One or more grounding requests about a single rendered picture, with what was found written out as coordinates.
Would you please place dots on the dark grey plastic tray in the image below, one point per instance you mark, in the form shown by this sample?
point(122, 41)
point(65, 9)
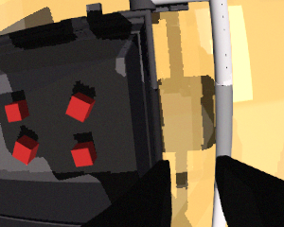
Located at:
point(108, 57)

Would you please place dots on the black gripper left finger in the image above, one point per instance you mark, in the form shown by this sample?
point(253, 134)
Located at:
point(146, 204)

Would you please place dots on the small red block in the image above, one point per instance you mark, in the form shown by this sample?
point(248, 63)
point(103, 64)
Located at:
point(84, 154)
point(17, 110)
point(25, 149)
point(80, 106)

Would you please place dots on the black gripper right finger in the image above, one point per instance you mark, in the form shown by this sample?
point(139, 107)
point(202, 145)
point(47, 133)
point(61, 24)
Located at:
point(249, 197)

